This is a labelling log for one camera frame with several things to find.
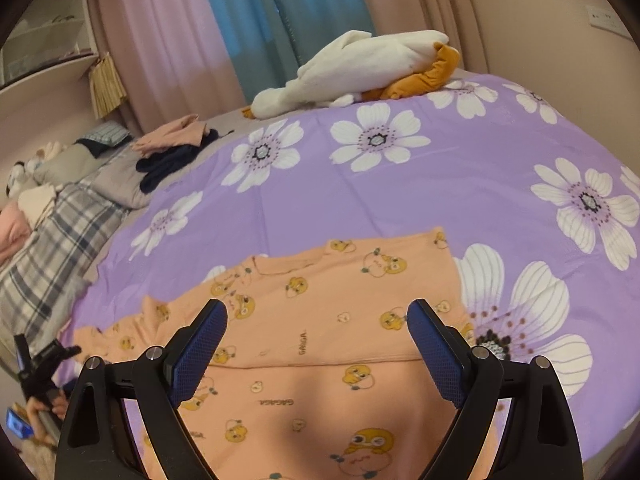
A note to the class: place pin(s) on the hanging yellow bag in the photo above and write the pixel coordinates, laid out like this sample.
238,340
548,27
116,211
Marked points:
106,88

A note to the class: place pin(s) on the grey pillow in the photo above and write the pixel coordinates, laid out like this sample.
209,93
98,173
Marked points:
113,175

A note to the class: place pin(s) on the blue curtain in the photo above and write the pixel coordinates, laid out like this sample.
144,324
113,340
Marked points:
268,40

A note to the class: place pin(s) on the white plush goose toy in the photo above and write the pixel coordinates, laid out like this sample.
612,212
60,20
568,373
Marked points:
351,64

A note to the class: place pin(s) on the pink curtain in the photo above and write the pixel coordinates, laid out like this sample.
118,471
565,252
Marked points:
171,57

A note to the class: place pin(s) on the white wall shelf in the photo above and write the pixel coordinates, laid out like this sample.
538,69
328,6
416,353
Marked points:
49,32

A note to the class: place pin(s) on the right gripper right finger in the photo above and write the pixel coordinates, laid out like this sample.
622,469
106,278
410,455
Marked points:
539,439

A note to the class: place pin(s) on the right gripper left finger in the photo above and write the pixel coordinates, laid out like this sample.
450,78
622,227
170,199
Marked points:
97,441

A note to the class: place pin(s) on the pink cloth on left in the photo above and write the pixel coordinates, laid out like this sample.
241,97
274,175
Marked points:
14,231

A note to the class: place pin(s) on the white wall socket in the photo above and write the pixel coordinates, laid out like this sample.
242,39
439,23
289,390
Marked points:
607,20

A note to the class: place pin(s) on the orange plush cushion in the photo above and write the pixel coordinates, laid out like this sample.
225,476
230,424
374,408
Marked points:
418,84

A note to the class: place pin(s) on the pink folded clothes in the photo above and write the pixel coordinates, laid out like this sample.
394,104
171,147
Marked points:
187,130

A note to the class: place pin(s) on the grey plaid blanket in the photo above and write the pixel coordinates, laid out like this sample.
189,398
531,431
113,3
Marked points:
39,286

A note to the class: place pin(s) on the dark navy clothes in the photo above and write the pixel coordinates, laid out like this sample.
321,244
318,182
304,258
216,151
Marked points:
158,166

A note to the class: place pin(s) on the purple floral bed sheet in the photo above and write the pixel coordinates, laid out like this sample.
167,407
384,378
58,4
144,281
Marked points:
541,220

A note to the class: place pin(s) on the left hand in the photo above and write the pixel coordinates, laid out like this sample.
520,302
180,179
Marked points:
56,407

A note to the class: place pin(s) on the orange cartoon print garment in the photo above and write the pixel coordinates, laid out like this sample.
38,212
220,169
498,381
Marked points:
316,376

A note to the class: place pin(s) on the blue phone screen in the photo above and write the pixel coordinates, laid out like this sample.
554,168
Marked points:
18,425

